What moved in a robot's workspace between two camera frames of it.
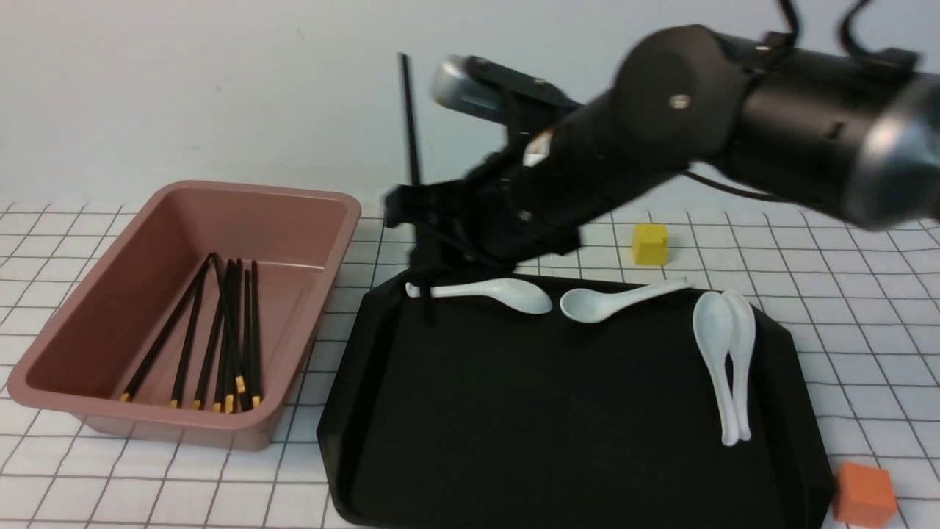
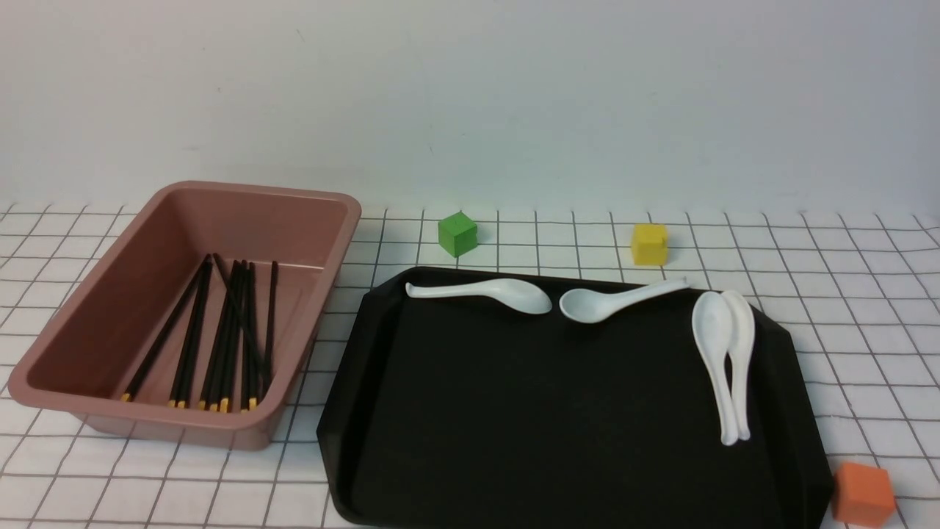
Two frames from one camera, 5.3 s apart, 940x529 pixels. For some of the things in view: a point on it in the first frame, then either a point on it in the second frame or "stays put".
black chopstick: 424,280 → 275,267
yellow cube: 651,244 stays put
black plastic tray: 495,416 stays put
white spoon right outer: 740,353 stays put
